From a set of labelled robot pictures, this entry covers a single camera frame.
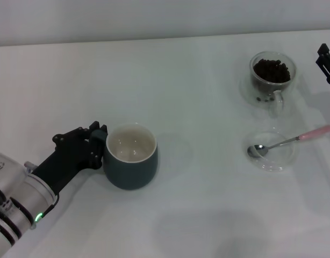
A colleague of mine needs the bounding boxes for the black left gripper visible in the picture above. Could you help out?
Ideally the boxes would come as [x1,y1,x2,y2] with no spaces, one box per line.
[32,120,108,196]

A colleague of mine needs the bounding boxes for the dark teal ceramic mug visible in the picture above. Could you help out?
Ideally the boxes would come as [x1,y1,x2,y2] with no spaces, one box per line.
[89,123,159,191]

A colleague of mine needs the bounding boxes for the metal spoon with pink handle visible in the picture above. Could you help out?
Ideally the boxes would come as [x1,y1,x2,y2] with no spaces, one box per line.
[247,124,330,159]

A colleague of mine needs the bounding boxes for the dark coffee beans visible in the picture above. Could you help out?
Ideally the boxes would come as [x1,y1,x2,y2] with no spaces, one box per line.
[253,58,291,83]

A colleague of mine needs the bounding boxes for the clear glass saucer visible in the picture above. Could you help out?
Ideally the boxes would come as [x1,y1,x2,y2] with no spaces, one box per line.
[239,71,300,109]

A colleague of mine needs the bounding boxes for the small clear glass dish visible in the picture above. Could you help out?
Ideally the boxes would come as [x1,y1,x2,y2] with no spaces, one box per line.
[243,130,300,173]

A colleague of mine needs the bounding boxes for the clear glass cup with handle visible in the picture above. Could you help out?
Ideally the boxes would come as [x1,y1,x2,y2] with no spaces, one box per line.
[249,51,297,118]

